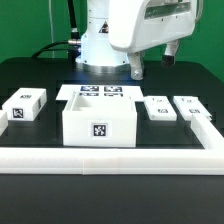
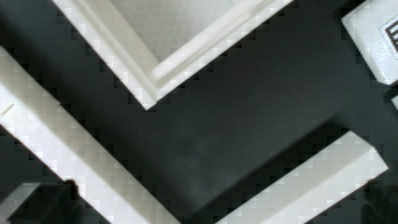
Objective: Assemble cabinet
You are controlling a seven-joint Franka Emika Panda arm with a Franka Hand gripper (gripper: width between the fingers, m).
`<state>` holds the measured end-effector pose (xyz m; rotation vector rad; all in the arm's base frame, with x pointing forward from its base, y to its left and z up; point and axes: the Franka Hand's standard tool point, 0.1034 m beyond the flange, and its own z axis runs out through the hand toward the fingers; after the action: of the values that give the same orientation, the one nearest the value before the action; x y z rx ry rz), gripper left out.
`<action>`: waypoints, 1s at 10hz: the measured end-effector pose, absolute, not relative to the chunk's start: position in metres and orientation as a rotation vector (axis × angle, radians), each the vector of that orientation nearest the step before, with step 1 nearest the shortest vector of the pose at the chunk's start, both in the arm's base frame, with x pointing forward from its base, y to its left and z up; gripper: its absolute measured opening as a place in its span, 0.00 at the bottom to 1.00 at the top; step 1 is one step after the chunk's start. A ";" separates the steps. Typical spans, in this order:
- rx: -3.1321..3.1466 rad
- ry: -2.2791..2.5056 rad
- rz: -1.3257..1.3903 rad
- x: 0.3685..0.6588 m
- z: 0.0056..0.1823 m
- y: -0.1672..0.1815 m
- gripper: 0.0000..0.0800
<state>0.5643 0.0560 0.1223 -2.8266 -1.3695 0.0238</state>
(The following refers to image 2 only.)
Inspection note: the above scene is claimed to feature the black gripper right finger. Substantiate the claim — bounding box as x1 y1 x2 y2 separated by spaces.
361 179 398 224

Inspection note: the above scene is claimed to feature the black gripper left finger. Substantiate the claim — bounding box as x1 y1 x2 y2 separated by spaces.
0 179 85 224

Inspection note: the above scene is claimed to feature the white cabinet body box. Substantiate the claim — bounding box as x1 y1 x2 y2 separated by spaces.
53 0 293 108

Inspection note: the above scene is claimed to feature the white cabinet door panel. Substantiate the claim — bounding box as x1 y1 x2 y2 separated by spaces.
341 0 398 85

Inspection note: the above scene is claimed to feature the white L-shaped fence frame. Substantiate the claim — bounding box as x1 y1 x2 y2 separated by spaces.
0 47 387 224

